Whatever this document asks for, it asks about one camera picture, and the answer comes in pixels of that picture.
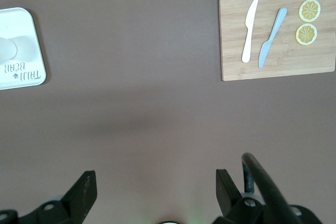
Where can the yellow lemon slice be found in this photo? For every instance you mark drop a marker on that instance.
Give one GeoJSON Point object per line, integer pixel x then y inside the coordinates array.
{"type": "Point", "coordinates": [306, 34]}
{"type": "Point", "coordinates": [309, 10]}

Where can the white bear print tray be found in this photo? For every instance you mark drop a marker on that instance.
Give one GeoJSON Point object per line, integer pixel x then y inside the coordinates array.
{"type": "Point", "coordinates": [26, 22]}

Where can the bamboo cutting board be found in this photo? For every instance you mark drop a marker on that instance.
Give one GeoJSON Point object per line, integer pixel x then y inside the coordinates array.
{"type": "Point", "coordinates": [288, 58]}

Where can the grey plastic knife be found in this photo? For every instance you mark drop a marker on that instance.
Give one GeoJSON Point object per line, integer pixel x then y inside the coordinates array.
{"type": "Point", "coordinates": [271, 36]}

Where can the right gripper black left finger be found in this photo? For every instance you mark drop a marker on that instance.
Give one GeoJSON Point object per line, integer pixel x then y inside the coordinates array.
{"type": "Point", "coordinates": [84, 195]}

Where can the white plastic knife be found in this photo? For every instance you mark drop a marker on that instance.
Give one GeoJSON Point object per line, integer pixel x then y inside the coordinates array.
{"type": "Point", "coordinates": [249, 30]}

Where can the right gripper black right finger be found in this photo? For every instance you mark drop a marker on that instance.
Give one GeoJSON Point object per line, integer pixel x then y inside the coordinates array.
{"type": "Point", "coordinates": [227, 195]}

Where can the white plastic cup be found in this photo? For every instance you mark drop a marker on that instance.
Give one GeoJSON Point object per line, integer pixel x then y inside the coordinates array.
{"type": "Point", "coordinates": [8, 49]}

